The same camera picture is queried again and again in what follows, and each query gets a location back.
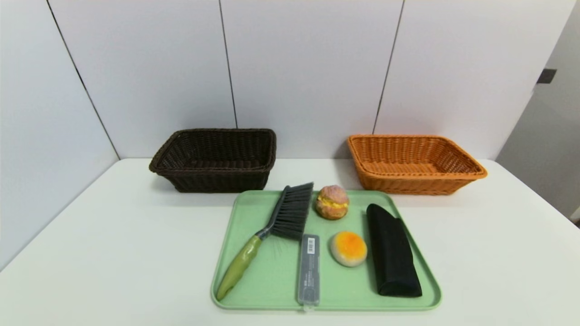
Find grey brush with green handle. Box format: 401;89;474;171
216;182;314;302

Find pink cream puff pastry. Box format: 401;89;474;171
315;185;350;221

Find round egg yolk pastry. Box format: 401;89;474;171
329;231;368;268

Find black glasses case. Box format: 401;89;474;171
366;203;423;298

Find dark brown wicker basket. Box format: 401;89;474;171
149;128;277;193

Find orange wicker basket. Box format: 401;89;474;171
348;134;488;196

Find light green plastic tray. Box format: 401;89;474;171
210;189;442;312

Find slim transparent grey pen case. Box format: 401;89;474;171
297;234;321;312

